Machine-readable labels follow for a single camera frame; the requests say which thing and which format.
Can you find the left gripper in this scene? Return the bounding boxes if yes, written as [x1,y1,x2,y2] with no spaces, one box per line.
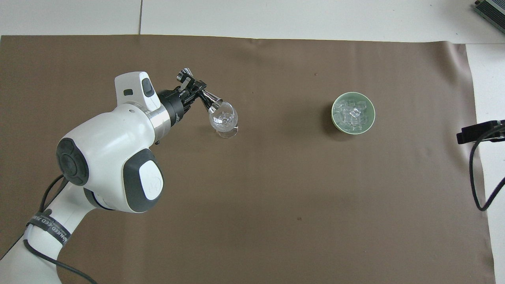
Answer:
[158,89,193,124]

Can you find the silver double jigger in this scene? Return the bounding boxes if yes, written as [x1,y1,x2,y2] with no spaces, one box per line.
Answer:
[176,68,224,114]

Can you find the clear wine glass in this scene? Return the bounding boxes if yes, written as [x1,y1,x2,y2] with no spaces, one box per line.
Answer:
[207,101,239,139]

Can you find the green bowl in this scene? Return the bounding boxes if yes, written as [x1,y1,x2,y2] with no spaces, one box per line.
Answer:
[331,92,376,135]

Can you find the dark grey device box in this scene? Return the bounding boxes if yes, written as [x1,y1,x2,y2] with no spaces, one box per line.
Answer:
[473,0,505,23]

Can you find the black cable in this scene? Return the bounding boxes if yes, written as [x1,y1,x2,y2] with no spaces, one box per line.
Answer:
[22,175,98,284]
[469,125,505,212]

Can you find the black strap band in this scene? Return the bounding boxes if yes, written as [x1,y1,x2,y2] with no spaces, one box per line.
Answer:
[26,212,71,246]

